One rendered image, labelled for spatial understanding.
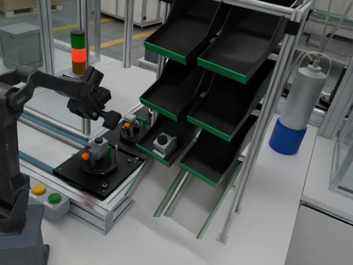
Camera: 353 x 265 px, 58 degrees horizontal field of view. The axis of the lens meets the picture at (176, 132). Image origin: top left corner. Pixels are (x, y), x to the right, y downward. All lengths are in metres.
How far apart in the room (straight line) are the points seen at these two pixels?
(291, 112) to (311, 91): 0.14
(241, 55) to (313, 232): 1.08
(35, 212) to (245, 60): 0.70
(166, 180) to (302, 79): 0.83
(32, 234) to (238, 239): 0.70
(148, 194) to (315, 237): 0.91
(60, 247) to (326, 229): 1.14
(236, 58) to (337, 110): 1.25
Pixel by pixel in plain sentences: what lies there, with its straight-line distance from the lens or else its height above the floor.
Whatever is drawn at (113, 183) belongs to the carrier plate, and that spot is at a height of 0.97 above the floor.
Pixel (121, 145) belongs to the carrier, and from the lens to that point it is 1.37.
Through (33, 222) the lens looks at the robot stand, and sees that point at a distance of 0.98.
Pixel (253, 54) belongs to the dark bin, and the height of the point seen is 1.55.
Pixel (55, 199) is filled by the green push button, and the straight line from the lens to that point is 1.15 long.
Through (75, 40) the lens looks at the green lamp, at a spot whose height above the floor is 1.39.
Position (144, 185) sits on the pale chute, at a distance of 1.10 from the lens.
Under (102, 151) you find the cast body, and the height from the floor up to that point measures 1.05.
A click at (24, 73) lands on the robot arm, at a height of 1.46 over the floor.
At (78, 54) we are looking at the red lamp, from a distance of 1.24.
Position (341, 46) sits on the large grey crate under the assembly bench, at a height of 0.42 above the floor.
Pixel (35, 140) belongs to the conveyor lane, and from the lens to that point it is 1.52.
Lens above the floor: 1.79
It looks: 33 degrees down
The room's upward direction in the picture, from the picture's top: 9 degrees clockwise
